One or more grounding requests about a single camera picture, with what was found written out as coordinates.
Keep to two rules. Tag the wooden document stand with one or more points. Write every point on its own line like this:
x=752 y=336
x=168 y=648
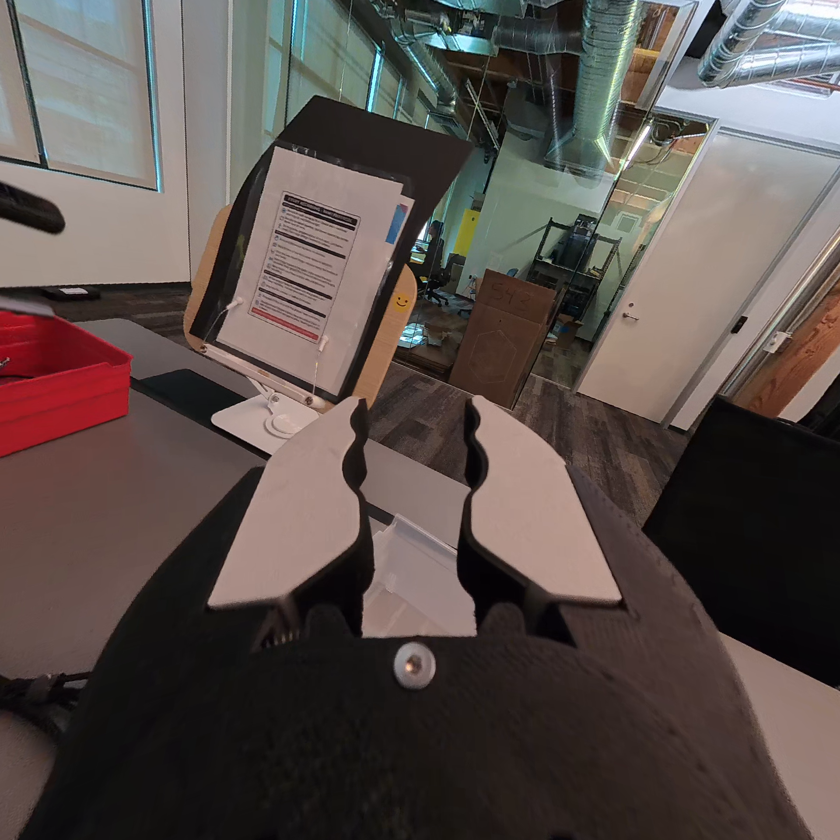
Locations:
x=397 y=328

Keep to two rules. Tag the red plastic tray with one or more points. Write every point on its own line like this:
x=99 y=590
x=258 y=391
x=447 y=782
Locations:
x=59 y=400

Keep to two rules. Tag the silver ventilation duct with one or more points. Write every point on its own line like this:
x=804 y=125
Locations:
x=594 y=65
x=754 y=46
x=426 y=65

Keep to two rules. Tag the instruction sheet on stand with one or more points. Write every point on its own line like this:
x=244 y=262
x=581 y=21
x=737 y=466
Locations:
x=354 y=131

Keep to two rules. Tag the window with white blind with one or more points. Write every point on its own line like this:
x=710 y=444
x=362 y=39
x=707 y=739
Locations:
x=85 y=85
x=328 y=59

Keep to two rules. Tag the yellow panel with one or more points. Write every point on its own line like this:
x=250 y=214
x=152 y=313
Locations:
x=470 y=236

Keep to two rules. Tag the clear plastic organizer box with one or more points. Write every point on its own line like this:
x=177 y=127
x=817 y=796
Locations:
x=413 y=577

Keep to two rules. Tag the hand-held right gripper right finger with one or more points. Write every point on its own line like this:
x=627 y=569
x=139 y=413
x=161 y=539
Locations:
x=538 y=518

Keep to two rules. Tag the metal shelving rack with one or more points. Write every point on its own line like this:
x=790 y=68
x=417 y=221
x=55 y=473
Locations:
x=577 y=262

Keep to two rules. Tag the black desk mat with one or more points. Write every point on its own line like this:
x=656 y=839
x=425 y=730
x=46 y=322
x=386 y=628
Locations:
x=184 y=390

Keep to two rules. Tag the blue pink card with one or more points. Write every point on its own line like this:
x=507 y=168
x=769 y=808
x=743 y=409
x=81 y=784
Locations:
x=398 y=223

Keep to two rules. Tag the printed instruction sheet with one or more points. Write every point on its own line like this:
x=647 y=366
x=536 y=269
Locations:
x=308 y=184

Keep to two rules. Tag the small black swivel chair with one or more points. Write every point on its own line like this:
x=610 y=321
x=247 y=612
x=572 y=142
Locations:
x=433 y=282

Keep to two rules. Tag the black office chair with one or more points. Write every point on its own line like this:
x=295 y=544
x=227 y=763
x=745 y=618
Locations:
x=754 y=525

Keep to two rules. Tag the brown cardboard box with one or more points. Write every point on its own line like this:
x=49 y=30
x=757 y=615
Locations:
x=499 y=341

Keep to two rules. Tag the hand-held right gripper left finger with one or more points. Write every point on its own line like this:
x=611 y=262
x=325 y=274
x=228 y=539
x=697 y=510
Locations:
x=295 y=518

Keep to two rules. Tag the white door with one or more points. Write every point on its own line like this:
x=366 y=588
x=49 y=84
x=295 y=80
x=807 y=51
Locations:
x=689 y=262

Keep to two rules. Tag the flat black device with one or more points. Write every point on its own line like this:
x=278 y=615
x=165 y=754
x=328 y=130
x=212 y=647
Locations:
x=69 y=294

